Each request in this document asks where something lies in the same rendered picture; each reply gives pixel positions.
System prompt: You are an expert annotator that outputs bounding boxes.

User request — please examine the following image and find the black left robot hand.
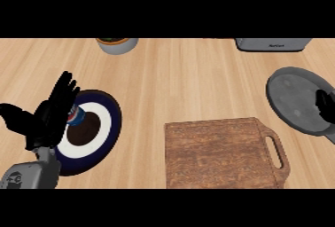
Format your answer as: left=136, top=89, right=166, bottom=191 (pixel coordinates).
left=0, top=70, right=82, bottom=153

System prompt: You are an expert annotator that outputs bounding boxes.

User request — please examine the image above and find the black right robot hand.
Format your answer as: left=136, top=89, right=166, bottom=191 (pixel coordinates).
left=315, top=89, right=335, bottom=125

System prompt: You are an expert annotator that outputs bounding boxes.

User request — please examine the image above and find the blue red cupcake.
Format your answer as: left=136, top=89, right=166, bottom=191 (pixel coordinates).
left=65, top=106, right=88, bottom=127

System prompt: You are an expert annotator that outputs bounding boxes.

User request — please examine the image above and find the grey round pan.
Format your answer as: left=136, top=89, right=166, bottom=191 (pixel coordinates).
left=266, top=67, right=335, bottom=145

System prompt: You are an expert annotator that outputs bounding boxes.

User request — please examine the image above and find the brown wooden cutting board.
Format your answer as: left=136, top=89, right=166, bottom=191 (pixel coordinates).
left=164, top=116, right=293, bottom=190

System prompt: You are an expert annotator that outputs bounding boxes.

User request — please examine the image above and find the navy white brown round plate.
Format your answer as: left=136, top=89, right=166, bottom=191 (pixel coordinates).
left=54, top=90, right=123, bottom=177

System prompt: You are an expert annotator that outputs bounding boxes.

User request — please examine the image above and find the grey appliance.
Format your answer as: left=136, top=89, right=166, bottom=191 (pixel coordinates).
left=234, top=37, right=315, bottom=53

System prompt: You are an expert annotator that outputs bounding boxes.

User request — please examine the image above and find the grey plant pot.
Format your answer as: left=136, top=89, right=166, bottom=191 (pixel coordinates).
left=96, top=37, right=141, bottom=56

